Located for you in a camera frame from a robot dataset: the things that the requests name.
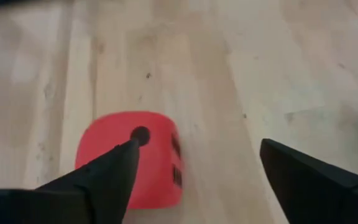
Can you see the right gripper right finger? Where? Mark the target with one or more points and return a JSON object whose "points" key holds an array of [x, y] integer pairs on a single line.
{"points": [[315, 186]]}

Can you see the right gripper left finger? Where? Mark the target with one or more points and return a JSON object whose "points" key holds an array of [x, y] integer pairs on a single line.
{"points": [[113, 180]]}

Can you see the red foam die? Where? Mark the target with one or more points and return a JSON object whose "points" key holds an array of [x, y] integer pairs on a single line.
{"points": [[110, 130]]}

